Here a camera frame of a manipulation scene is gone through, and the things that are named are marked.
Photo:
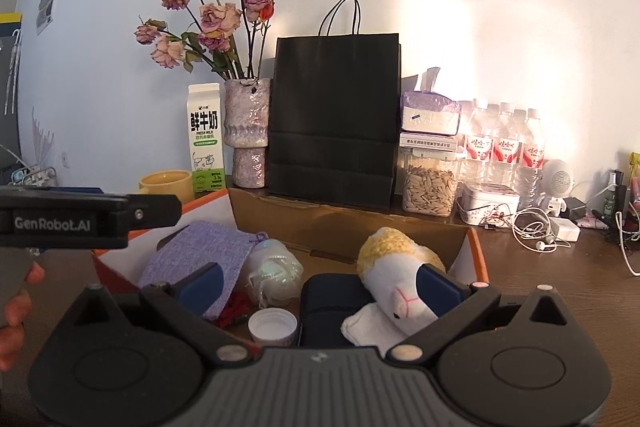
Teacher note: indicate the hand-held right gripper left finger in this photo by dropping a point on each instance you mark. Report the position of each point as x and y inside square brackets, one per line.
[205, 287]

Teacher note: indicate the red artificial rose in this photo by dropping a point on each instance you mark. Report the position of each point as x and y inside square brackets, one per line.
[235, 309]

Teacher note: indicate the white flat box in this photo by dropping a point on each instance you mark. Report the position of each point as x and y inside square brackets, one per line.
[427, 141]

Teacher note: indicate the white milk carton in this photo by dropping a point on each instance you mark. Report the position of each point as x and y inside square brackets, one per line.
[205, 137]

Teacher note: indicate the white round speaker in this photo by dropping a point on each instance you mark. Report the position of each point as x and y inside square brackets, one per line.
[559, 179]

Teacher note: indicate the yellow mug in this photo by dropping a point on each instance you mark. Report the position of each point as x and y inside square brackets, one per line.
[165, 182]

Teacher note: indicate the pack of water bottles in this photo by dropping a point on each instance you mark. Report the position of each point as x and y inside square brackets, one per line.
[500, 152]

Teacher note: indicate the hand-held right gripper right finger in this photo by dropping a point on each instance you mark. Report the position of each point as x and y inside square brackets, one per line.
[440, 289]

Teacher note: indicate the yellow box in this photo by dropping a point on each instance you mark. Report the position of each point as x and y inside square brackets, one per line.
[10, 18]

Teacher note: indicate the white tin box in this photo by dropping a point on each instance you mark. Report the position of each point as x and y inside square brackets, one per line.
[487, 202]

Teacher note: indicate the pink speckled vase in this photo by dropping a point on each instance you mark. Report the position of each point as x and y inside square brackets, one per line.
[247, 132]

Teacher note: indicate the white ridged jar cap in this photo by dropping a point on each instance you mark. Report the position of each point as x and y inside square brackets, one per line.
[272, 327]

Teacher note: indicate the black paper bag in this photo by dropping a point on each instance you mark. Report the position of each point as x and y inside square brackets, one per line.
[335, 117]

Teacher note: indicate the dark blue zip case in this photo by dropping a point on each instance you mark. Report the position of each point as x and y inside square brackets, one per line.
[325, 307]

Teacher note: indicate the small green bottle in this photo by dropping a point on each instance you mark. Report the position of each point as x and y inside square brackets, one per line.
[610, 202]

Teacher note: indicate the clear container of seeds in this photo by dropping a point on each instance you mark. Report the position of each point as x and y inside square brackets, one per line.
[430, 187]

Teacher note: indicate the iridescent plastic bag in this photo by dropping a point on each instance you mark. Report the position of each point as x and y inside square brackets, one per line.
[272, 272]

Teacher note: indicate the white power adapter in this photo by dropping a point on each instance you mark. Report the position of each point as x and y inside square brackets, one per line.
[565, 231]

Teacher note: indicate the red cardboard box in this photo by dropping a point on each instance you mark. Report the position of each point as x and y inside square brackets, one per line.
[325, 227]

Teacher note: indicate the yellow pink snack packet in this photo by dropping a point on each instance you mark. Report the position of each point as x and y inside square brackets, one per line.
[635, 177]

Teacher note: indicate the white plush sheep toy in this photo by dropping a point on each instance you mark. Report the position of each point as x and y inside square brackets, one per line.
[395, 277]

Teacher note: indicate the person's left hand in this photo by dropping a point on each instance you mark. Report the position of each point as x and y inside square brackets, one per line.
[15, 312]

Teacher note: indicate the purple tissue pack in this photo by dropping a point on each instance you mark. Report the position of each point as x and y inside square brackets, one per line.
[430, 112]

